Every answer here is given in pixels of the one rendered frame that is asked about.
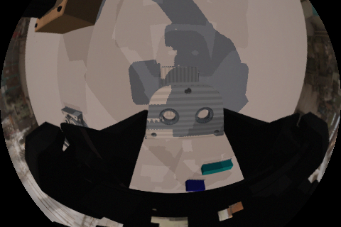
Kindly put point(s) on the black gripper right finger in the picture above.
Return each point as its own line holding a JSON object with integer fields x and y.
{"x": 252, "y": 139}

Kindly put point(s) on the teal rectangular block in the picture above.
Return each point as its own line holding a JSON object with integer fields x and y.
{"x": 216, "y": 167}

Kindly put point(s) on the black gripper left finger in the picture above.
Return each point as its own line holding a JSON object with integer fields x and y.
{"x": 117, "y": 146}

